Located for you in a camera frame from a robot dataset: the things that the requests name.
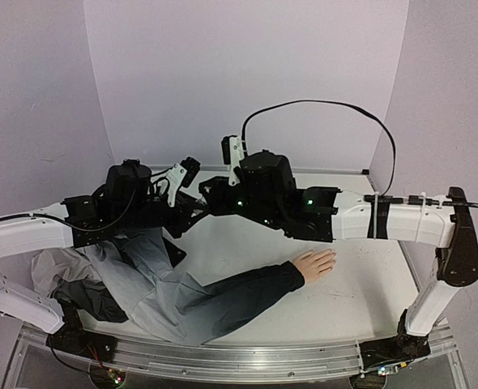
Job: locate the aluminium table rail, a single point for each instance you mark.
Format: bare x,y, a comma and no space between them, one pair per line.
223,168
416,279

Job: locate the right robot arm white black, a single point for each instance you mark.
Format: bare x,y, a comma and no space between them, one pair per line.
327,214

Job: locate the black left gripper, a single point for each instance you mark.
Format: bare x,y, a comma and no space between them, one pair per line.
186,204

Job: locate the aluminium right table rail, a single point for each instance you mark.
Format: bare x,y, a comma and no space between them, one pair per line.
416,279

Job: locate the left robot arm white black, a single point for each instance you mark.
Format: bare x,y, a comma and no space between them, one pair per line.
132,197

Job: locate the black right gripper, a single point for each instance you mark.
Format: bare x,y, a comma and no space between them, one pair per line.
215,194

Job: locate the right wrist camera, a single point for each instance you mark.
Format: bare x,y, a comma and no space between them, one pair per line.
233,153

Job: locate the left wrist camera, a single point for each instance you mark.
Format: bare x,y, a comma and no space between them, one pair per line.
181,176

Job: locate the grey black jacket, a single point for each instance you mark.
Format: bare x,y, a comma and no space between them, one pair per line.
131,278

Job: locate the mannequin hand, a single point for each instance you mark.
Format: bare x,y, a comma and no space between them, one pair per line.
314,265

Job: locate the aluminium front rail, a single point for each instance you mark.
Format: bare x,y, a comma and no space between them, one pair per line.
287,354

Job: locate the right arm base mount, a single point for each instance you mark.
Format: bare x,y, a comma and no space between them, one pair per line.
380,356

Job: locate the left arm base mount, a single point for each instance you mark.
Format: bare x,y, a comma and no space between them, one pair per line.
74,340

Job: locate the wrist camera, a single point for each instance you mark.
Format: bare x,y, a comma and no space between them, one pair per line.
233,153
181,176

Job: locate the aluminium back table rail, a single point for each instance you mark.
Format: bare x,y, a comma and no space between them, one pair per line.
223,168

